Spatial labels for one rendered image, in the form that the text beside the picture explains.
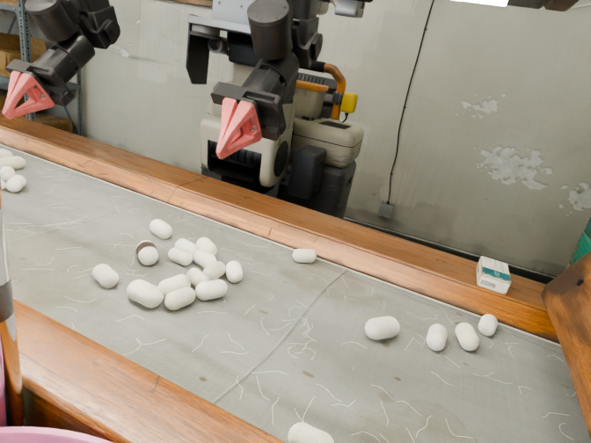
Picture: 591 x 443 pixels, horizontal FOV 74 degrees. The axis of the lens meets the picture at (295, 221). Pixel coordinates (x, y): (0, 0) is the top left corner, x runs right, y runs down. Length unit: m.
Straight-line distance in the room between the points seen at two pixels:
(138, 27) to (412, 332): 2.85
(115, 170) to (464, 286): 0.58
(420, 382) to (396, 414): 0.05
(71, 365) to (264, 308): 0.19
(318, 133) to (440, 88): 1.22
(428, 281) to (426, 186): 1.95
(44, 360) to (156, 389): 0.08
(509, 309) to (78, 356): 0.46
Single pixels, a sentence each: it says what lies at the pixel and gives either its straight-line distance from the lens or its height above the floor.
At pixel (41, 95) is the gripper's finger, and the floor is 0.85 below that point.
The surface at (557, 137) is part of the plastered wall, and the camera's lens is 2.51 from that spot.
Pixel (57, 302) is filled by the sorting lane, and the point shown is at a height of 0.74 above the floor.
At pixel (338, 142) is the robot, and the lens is 1.30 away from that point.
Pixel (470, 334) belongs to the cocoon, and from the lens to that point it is 0.46.
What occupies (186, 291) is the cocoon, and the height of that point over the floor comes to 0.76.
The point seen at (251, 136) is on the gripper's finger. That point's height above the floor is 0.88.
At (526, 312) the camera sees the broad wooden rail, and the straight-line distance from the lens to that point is 0.56.
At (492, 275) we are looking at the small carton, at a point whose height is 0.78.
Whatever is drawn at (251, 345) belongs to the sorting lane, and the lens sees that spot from 0.38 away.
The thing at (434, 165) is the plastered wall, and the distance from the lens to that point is 2.45.
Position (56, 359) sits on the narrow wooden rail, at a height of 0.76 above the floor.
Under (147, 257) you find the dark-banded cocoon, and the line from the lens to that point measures 0.47.
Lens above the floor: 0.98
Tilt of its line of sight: 22 degrees down
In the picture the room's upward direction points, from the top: 11 degrees clockwise
